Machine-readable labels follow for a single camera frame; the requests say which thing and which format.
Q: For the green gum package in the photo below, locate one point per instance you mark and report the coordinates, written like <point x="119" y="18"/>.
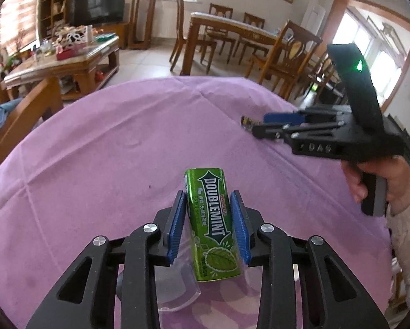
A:
<point x="214" y="250"/>

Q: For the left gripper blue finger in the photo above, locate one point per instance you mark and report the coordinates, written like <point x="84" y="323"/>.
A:
<point x="297" y="273"/>
<point x="294" y="118"/>
<point x="84" y="296"/>

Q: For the purple tablecloth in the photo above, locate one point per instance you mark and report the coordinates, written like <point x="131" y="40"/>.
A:
<point x="107" y="163"/>

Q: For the clear plastic tray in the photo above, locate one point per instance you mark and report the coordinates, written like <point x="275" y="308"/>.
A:
<point x="177" y="287"/>

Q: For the wooden dining chair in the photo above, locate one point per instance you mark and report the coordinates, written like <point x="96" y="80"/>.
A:
<point x="288" y="57"/>

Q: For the wooden bookshelf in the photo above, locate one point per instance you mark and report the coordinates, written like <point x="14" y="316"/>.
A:
<point x="51" y="14"/>

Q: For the black television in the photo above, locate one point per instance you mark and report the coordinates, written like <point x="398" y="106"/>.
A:
<point x="96" y="12"/>

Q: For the right hand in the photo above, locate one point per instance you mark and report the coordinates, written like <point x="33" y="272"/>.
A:
<point x="395" y="170"/>

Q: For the tall wooden stand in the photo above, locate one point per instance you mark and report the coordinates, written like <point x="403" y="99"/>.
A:
<point x="141" y="24"/>

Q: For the dark snack wrapper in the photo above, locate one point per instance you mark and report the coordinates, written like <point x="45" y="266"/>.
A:
<point x="248" y="123"/>

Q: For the wooden coffee table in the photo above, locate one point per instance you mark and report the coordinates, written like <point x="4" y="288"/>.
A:
<point x="90" y="71"/>

